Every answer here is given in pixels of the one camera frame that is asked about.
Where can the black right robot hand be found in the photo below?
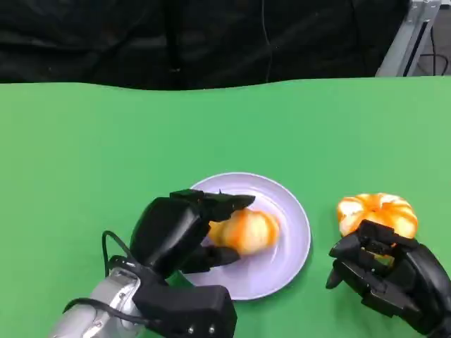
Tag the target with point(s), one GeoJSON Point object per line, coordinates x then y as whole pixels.
{"type": "Point", "coordinates": [415, 278]}

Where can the black cloth backdrop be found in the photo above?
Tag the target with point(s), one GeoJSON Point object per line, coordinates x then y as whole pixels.
{"type": "Point", "coordinates": [105, 35]}

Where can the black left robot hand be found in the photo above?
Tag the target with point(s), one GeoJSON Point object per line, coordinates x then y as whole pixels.
{"type": "Point", "coordinates": [165, 232]}

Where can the grey aluminium frame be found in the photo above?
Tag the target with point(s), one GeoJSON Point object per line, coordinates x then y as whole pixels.
{"type": "Point", "coordinates": [398, 49]}

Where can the lilac plate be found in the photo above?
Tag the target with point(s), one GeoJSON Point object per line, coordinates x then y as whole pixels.
{"type": "Point", "coordinates": [289, 253]}

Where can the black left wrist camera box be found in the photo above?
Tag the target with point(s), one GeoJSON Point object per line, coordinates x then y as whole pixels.
{"type": "Point", "coordinates": [183, 310]}

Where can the green table cloth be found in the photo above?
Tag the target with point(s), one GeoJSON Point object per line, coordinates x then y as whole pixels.
{"type": "Point", "coordinates": [105, 141]}

